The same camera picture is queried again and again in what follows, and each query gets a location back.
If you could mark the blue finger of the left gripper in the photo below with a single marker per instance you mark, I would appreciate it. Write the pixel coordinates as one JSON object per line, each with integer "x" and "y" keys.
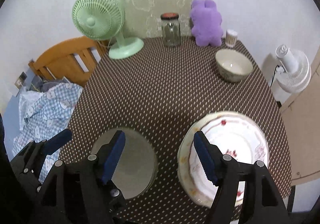
{"x": 56, "y": 142}

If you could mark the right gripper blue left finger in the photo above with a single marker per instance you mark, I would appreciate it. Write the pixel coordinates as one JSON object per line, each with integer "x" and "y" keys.
{"x": 83, "y": 192}

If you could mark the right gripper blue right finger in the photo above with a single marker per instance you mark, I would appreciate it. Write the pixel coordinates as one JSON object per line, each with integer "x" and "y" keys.
{"x": 262, "y": 202}

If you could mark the white ceramic bowl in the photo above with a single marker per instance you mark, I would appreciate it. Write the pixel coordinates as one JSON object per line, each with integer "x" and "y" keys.
{"x": 138, "y": 165}

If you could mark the larger cream plate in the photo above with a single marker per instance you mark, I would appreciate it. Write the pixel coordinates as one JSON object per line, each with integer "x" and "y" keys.
{"x": 183, "y": 165}

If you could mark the white bowl with green pattern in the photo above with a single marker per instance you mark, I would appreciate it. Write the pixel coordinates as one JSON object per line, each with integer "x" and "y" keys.
{"x": 232, "y": 65}

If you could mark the blue checkered blanket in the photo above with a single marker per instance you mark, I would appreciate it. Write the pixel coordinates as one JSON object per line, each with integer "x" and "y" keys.
{"x": 42, "y": 115}

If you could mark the orange wooden headboard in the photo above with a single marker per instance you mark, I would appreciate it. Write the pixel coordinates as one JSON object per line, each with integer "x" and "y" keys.
{"x": 72, "y": 58}

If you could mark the brown dotted tablecloth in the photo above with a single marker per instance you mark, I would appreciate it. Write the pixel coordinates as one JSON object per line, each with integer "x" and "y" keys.
{"x": 161, "y": 92}

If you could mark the white standing fan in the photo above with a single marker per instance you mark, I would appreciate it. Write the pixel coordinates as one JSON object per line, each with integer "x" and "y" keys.
{"x": 297, "y": 69}

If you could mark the green desk fan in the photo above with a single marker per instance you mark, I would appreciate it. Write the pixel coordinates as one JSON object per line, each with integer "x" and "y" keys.
{"x": 102, "y": 20}

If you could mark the glass jar with red lid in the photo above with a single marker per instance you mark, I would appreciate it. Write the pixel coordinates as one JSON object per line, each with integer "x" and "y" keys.
{"x": 171, "y": 29}

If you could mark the cotton swab container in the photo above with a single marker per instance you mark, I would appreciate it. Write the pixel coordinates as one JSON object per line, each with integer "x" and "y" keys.
{"x": 231, "y": 38}

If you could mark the purple plush toy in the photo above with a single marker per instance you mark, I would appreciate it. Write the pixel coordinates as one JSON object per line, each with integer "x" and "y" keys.
{"x": 206, "y": 23}

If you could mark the wall power socket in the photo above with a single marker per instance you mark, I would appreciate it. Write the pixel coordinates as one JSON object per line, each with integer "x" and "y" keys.
{"x": 20, "y": 80}

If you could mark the green patterned wall board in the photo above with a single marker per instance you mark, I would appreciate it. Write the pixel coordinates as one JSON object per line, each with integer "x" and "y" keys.
{"x": 143, "y": 17}

